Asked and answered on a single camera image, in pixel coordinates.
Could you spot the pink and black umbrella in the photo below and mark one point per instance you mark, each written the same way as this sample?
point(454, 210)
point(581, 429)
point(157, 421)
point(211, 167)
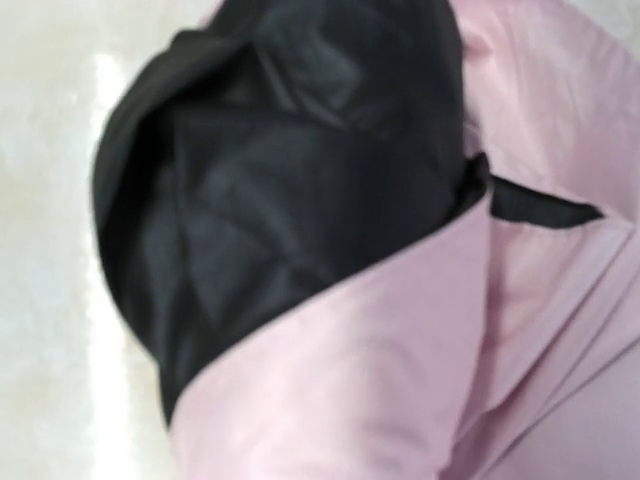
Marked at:
point(383, 240)

